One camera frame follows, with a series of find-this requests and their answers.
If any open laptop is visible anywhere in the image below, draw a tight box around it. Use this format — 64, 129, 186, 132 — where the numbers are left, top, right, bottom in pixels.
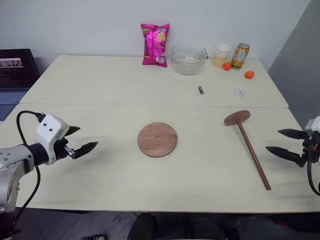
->
0, 48, 41, 122

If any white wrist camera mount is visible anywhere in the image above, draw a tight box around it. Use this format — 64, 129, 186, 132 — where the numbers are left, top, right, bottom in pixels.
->
304, 116, 320, 133
33, 113, 70, 166

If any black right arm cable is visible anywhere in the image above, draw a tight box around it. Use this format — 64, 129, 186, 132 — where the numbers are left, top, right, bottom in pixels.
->
306, 147, 320, 196

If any pink chip bag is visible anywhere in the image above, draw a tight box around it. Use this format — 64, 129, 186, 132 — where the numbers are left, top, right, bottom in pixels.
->
140, 23, 171, 68

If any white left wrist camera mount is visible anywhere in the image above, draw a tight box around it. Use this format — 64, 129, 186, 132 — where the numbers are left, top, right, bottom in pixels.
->
33, 113, 70, 166

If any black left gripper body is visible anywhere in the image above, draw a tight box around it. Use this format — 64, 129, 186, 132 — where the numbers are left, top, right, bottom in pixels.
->
53, 132, 76, 161

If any clear glass bowl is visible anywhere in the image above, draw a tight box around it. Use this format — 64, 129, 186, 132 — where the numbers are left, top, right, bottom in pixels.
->
170, 44, 210, 76

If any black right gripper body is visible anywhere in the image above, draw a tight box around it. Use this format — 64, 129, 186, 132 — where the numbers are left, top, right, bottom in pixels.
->
295, 131, 320, 168

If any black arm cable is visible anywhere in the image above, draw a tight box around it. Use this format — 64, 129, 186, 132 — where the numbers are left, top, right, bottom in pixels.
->
306, 147, 320, 196
14, 110, 46, 224

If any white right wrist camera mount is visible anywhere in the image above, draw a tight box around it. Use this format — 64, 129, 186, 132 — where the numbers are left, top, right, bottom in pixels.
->
304, 116, 320, 133

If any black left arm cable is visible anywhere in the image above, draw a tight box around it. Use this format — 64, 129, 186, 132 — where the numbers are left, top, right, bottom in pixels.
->
14, 110, 46, 224

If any dark rounded shape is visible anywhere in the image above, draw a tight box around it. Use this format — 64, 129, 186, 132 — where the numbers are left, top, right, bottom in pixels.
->
127, 212, 163, 240

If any round wooden base disc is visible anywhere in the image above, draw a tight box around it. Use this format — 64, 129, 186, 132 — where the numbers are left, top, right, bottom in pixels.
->
137, 121, 178, 159

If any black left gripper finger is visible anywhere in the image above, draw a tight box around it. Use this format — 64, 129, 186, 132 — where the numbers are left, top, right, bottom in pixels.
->
66, 125, 81, 138
72, 141, 99, 160

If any wooden rod with base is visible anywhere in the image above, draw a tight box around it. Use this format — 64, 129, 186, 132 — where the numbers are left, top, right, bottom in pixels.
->
223, 110, 272, 191

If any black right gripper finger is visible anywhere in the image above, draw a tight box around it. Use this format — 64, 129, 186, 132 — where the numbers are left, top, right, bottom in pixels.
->
277, 128, 310, 141
265, 146, 305, 165

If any plastic cup with drink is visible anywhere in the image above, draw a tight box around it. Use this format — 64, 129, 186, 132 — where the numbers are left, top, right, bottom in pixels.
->
212, 43, 232, 68

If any yellow green drink can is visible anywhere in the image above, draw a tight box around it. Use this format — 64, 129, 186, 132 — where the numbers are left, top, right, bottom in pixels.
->
231, 42, 251, 71

